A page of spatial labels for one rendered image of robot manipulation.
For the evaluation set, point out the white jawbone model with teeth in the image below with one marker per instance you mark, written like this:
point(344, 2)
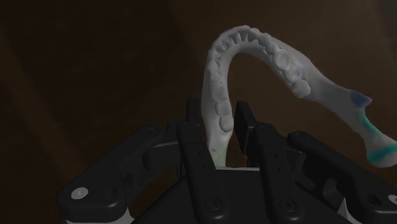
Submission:
point(279, 59)

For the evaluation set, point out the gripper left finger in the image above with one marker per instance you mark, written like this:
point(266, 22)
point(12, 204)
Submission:
point(198, 173)

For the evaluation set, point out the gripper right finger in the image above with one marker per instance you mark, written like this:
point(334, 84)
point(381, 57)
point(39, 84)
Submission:
point(279, 173)

